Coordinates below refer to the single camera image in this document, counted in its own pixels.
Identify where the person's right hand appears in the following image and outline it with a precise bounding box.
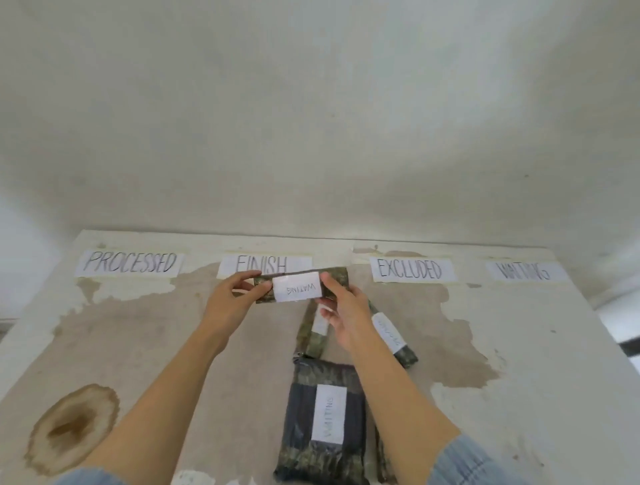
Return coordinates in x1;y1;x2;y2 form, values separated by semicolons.
319;272;387;353

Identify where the person's left hand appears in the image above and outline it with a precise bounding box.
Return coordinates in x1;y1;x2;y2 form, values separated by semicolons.
199;270;262;346

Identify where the camouflage cloth white label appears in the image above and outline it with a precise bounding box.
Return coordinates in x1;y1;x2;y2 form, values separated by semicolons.
253;266;351;304
295;301;334;359
367;300;419;369

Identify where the person's left forearm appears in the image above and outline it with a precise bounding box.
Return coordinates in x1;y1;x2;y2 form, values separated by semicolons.
82;312;236;474

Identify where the person's right forearm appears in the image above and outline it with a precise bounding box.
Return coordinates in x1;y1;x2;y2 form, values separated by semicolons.
345;327;462;485

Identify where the white paper sign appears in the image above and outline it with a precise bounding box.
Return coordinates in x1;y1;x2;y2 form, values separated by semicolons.
485;259;571;283
369;257;455;283
75;249;185;278
217;254;314;279

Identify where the folded camouflage garment white label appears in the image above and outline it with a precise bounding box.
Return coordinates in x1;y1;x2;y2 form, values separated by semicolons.
272;357;371;485

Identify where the blue denim right sleeve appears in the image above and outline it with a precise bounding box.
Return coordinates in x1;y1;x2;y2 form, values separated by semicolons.
395;432;509;485

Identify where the blue denim sleeve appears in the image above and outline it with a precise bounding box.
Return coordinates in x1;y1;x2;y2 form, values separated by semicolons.
52;467;122;485
395;432;509;485

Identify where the blue denim left sleeve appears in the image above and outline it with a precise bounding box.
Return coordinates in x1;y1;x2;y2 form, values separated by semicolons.
52;467;122;485

